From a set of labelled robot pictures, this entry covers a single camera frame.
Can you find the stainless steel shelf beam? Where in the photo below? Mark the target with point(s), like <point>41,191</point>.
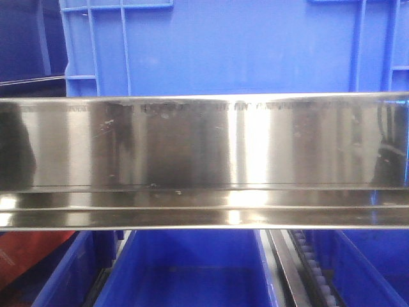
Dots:
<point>274,161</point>

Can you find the blue bin lower centre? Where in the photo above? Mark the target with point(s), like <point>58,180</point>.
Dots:
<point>190,268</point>

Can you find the blue bin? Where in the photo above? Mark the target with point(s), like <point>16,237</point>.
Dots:
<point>72,279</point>
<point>190,268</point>
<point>369,267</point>

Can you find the blue bin lower left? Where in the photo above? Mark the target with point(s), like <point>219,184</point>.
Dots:
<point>72,279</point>

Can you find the blue bin lower right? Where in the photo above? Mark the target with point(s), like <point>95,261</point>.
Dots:
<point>369,267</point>

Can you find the large blue crate upper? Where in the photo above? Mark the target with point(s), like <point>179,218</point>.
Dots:
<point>161,48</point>

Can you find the dark blue crate upper left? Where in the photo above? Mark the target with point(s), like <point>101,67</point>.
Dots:
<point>32,40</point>

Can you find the red object lower left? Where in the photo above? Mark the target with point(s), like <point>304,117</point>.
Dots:
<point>20,251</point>

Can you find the metal roller rail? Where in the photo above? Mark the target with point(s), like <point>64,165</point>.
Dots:
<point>297,275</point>

